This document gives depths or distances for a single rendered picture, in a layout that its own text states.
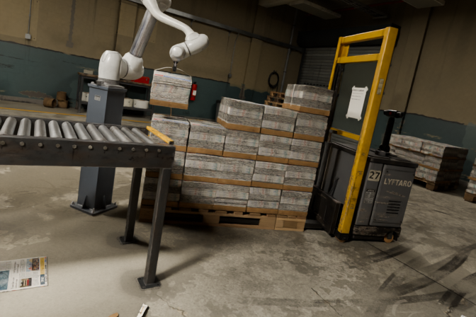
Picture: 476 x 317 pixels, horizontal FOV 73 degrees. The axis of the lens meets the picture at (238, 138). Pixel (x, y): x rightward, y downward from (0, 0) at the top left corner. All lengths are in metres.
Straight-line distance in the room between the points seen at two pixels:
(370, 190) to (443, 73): 6.08
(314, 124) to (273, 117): 0.38
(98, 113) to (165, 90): 0.55
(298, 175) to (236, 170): 0.57
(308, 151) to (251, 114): 0.62
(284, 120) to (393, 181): 1.15
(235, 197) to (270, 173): 0.36
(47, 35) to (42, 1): 0.75
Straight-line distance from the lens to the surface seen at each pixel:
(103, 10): 9.10
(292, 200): 2.92
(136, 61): 2.77
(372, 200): 3.13
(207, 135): 2.55
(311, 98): 2.81
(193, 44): 2.32
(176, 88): 2.47
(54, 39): 8.92
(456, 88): 8.68
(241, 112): 2.57
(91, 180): 2.79
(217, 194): 2.69
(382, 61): 2.89
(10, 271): 2.19
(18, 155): 1.62
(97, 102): 2.67
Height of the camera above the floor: 1.15
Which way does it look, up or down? 8 degrees down
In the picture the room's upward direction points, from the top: 10 degrees clockwise
